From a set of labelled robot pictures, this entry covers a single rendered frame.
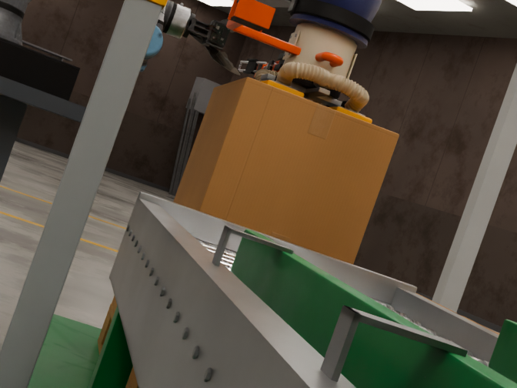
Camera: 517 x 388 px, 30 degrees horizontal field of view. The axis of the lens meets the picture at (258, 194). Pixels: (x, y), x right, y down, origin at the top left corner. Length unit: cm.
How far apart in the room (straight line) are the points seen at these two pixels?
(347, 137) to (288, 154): 15
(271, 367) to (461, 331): 125
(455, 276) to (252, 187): 356
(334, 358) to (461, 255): 506
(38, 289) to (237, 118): 84
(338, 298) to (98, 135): 71
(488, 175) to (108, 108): 435
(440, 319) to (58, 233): 86
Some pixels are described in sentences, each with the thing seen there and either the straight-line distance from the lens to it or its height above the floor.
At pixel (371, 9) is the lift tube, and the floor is 124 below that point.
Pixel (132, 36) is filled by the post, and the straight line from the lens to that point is 159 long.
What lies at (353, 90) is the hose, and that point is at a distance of 242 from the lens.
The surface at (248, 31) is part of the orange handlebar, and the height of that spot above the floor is 107.
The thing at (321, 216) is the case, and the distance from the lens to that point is 232.
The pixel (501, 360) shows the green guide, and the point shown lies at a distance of 161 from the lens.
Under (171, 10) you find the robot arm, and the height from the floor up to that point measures 109.
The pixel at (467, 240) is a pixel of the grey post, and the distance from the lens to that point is 575.
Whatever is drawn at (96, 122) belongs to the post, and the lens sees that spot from 158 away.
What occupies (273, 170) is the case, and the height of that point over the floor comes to 76.
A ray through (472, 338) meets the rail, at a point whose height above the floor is 57.
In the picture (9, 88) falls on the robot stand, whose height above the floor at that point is 73.
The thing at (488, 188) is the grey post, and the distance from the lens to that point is 577.
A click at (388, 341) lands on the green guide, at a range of 82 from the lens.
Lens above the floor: 70
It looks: level
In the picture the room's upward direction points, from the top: 20 degrees clockwise
